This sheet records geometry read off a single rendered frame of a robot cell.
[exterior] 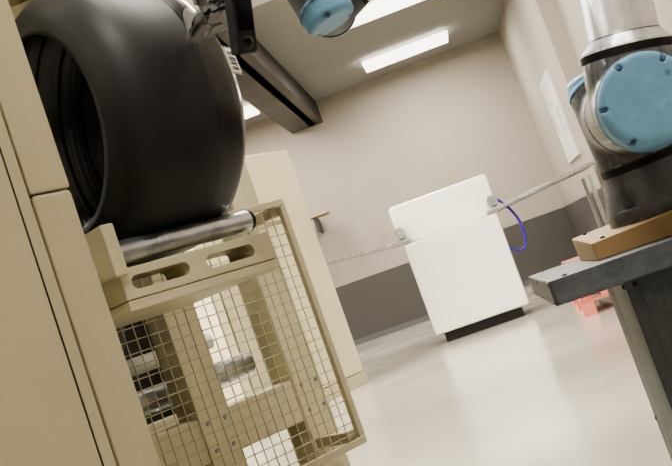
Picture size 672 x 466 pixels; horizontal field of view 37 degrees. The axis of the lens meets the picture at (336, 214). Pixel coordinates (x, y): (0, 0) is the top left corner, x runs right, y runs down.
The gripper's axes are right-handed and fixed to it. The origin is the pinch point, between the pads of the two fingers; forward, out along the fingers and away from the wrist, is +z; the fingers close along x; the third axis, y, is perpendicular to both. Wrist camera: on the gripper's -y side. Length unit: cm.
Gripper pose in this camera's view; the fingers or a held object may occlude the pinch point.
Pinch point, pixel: (194, 43)
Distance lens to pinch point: 195.6
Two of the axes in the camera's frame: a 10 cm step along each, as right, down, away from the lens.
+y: -4.1, -9.0, 1.7
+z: -5.8, 4.0, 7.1
